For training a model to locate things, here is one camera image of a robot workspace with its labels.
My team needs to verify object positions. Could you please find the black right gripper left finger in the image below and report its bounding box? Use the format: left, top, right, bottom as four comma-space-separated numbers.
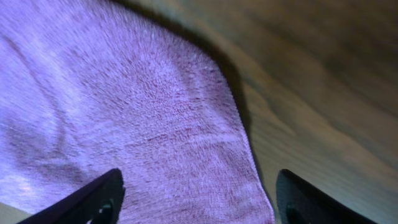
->
18, 169, 125, 224

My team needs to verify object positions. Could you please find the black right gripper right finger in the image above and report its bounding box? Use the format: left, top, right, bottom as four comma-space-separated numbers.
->
276, 169, 376, 224

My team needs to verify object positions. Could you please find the purple cloth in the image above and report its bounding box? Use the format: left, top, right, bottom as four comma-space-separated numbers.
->
1, 0, 274, 224

